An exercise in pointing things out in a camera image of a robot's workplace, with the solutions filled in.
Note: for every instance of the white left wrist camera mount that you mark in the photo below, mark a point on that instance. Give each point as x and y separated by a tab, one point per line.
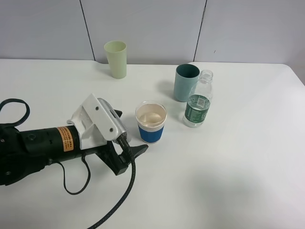
97	123

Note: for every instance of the glass cup with blue sleeve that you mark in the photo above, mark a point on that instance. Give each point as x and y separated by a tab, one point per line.
150	117

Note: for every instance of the teal plastic cup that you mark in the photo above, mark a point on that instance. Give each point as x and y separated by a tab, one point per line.
186	77

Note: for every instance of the clear water bottle green label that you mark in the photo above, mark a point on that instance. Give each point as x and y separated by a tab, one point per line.
199	100

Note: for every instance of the pale green plastic cup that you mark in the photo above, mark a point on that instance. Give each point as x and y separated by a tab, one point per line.
116	52

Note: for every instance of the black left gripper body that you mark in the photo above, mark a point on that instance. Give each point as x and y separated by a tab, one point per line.
46	146

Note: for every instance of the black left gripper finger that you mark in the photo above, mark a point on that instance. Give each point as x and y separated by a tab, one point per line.
118	113
135	151

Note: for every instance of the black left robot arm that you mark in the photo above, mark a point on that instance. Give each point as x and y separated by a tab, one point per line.
13	153

